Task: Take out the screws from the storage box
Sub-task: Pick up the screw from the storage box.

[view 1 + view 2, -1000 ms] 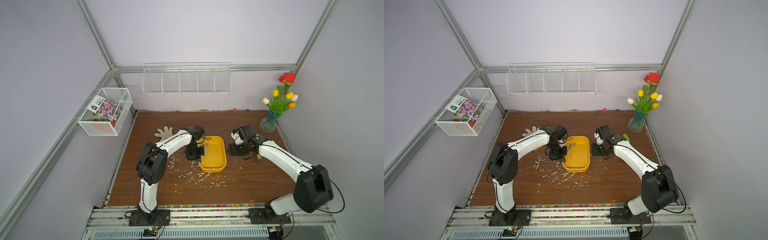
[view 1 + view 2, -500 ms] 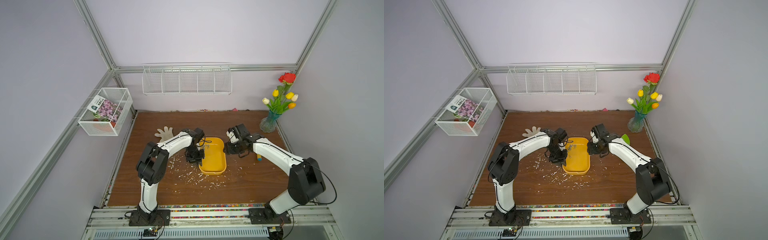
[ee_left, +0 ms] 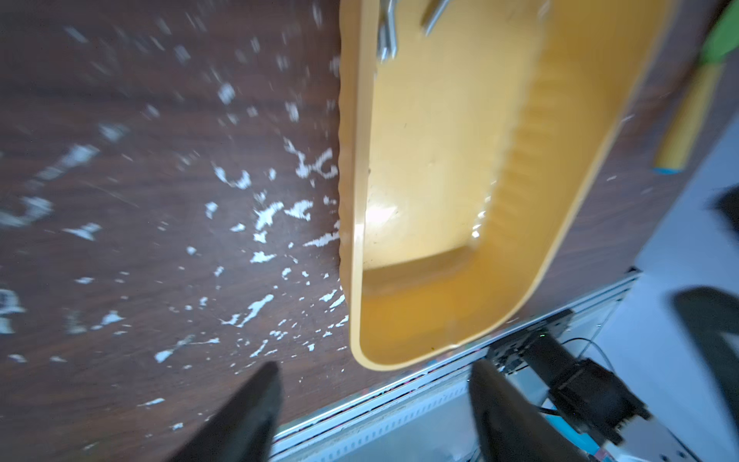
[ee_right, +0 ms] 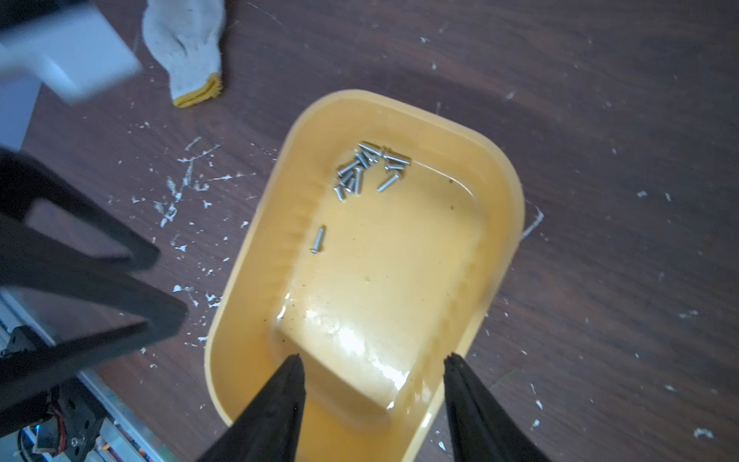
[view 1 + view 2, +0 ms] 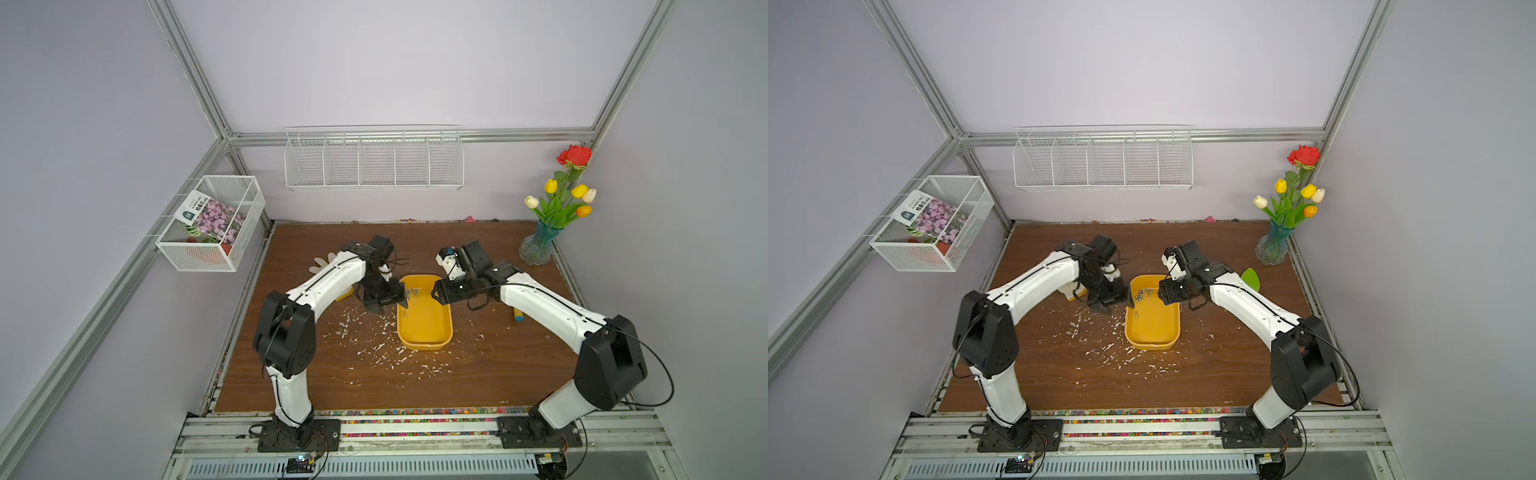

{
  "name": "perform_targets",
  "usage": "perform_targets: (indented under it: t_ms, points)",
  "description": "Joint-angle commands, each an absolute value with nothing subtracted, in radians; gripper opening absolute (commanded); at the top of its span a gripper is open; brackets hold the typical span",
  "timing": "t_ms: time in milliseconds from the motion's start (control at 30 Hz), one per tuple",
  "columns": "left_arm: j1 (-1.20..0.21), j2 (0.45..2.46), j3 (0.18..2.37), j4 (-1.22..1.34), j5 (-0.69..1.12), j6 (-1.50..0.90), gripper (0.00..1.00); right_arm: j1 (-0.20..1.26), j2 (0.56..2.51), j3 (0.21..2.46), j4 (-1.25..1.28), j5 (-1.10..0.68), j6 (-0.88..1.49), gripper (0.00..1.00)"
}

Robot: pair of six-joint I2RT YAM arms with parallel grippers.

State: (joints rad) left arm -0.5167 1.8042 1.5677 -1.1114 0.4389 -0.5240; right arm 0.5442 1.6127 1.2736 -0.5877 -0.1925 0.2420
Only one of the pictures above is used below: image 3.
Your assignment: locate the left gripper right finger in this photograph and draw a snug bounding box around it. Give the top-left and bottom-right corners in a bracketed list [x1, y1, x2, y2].
[469, 360, 588, 461]

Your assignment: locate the yellow plastic storage box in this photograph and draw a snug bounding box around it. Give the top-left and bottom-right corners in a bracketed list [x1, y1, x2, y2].
[338, 1, 677, 371]

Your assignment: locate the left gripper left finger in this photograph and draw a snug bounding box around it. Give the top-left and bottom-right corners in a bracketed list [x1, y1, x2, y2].
[171, 361, 283, 461]

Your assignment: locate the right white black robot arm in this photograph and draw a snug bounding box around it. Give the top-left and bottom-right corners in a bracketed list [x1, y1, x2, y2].
[558, 185, 738, 461]

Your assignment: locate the green yellow toy trowel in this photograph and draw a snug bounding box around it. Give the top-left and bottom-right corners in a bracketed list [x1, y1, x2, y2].
[654, 0, 738, 174]

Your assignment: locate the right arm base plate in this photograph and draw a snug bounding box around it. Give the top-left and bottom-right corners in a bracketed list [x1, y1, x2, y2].
[485, 309, 575, 375]

